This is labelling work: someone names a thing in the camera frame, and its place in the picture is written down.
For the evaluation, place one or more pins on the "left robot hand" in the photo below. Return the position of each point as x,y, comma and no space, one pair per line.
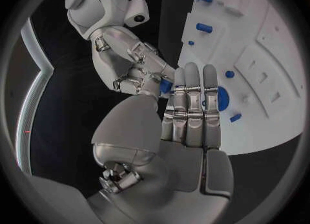
155,169

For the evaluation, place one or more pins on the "blue short cylinder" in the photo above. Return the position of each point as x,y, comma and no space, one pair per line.
204,28

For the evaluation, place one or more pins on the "small blue peg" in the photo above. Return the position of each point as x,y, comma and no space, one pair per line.
191,42

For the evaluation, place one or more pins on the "white task board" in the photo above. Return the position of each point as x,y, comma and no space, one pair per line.
242,53

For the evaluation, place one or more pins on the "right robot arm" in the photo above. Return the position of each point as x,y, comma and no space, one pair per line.
97,4

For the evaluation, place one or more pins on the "blue gear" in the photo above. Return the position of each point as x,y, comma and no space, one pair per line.
223,98

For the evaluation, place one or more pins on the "blue plug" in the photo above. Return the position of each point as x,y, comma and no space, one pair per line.
166,86

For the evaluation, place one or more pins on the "small blue block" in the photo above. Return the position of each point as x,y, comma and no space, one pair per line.
235,118

